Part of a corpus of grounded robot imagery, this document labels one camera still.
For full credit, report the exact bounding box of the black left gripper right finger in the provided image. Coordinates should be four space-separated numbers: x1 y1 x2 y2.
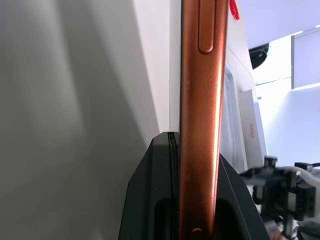
214 152 271 240

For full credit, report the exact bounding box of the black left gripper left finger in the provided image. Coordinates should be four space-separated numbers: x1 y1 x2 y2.
117 131 181 240

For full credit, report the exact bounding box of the orange smartphone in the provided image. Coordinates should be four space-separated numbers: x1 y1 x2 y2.
178 0 230 240

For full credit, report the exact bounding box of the white box with orange label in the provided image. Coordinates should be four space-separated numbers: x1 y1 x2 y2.
239 88 269 171

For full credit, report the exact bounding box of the white phone box base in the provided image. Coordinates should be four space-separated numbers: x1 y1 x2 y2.
221 65 246 174

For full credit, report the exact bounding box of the white partition panel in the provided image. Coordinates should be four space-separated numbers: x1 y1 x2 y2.
290 26 320 90

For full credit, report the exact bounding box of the black background object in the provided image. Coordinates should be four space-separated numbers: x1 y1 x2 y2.
248 41 274 71

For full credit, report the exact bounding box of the red tassel ornament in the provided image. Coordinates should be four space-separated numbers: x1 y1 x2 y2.
228 0 241 21

